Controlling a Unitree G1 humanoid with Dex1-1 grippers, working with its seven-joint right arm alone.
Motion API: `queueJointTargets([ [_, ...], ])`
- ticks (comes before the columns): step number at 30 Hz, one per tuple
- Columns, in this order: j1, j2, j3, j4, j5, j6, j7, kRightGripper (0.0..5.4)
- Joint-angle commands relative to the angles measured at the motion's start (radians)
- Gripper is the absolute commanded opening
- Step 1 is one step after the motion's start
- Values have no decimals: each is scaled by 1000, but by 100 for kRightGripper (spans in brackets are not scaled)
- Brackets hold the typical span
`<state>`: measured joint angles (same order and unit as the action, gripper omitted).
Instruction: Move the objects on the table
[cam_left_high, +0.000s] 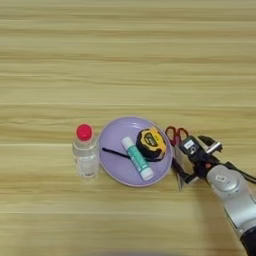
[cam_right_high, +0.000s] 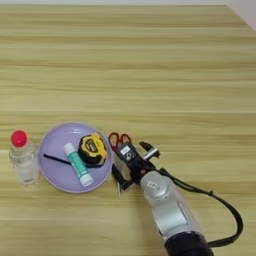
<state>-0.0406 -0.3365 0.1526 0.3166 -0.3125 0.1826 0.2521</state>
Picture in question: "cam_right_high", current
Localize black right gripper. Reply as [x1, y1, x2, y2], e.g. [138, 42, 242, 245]
[111, 141, 161, 192]

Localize red handled scissors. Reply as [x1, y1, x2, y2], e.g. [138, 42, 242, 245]
[107, 132, 133, 198]

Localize teal white glue stick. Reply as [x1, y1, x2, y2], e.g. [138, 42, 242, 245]
[63, 142, 95, 188]

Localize purple round plate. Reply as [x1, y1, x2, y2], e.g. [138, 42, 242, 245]
[37, 122, 114, 194]

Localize yellow black tape measure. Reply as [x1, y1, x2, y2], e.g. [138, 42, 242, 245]
[42, 132, 109, 169]

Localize clear bottle red cap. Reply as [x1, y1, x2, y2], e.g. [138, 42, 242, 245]
[8, 129, 41, 186]

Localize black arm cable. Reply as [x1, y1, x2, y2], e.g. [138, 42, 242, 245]
[159, 167, 245, 249]

